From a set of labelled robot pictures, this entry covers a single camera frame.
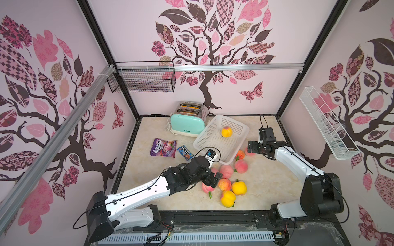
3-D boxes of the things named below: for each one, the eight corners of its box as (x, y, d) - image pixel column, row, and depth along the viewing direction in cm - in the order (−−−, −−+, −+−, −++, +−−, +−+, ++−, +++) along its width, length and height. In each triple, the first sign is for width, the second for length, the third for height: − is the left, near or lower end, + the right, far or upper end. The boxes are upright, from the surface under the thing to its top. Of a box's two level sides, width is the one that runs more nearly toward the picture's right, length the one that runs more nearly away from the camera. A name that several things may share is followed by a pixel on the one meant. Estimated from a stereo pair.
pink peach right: (235, 173, 91) (237, 169, 86) (233, 163, 95) (235, 159, 91) (246, 173, 91) (249, 169, 86) (244, 163, 95) (246, 159, 91)
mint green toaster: (172, 133, 111) (167, 116, 98) (186, 112, 125) (185, 95, 112) (199, 143, 105) (199, 127, 92) (212, 120, 119) (213, 103, 106)
